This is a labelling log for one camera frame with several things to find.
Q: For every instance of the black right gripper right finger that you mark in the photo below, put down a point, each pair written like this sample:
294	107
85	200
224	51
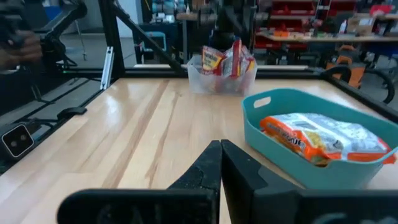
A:
295	207

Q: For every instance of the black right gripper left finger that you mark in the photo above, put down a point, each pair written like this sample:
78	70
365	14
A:
155	207

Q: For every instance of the orange chicken ramen pack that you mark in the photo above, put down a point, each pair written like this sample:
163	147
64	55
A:
326	133

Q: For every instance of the red beef ramen pack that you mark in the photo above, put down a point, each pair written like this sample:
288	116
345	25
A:
248	63
211	59
236	57

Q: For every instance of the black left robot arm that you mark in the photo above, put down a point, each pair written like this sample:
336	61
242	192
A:
224	31

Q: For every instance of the teal plastic bin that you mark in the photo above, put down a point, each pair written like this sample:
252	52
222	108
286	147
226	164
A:
311	174

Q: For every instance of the clear plastic bin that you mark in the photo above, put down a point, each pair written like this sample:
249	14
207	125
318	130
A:
217	85

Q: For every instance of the orange chair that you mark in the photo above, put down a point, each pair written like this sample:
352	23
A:
356	74

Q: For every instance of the blue stool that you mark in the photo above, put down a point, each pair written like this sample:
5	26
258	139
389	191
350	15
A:
155	35

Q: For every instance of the cardboard box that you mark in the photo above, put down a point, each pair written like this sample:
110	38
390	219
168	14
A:
360	26

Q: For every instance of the shelf with red bins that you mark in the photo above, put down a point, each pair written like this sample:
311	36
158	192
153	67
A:
292	6

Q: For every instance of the person's hand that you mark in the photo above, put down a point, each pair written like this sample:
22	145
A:
25	49

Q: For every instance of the black flat mount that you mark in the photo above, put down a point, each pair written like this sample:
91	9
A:
73	112

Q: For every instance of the black table frame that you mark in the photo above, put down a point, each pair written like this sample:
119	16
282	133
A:
149	73

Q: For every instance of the silver aluminium bracket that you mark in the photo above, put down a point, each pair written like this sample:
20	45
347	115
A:
107	68

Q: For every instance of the small square camera box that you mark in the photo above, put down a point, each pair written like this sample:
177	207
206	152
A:
17	140

